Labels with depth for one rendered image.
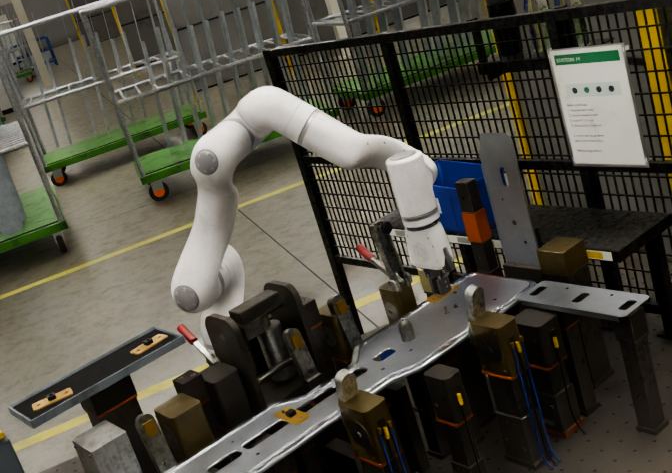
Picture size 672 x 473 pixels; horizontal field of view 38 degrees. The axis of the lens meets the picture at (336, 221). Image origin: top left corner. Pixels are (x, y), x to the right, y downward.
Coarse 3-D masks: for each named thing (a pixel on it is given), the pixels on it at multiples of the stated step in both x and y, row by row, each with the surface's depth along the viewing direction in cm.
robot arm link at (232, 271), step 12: (228, 252) 248; (228, 264) 245; (240, 264) 250; (228, 276) 244; (240, 276) 250; (228, 288) 249; (240, 288) 250; (228, 300) 249; (240, 300) 249; (204, 312) 251; (216, 312) 248; (228, 312) 247; (204, 324) 248; (204, 336) 248
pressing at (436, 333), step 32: (512, 288) 224; (416, 320) 223; (448, 320) 218; (416, 352) 207; (320, 384) 206; (384, 384) 199; (256, 416) 201; (320, 416) 193; (224, 448) 193; (256, 448) 189; (288, 448) 186
